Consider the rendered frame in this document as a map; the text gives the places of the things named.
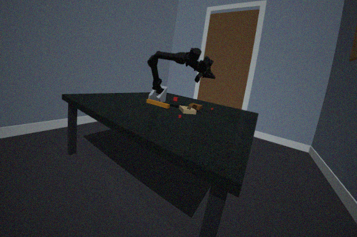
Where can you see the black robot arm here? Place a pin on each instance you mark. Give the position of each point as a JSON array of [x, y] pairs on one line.
[[188, 58]]

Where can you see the orange rectangular bar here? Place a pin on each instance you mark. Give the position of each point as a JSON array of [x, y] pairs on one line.
[[157, 103]]

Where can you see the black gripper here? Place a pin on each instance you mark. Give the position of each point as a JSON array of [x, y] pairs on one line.
[[205, 71]]

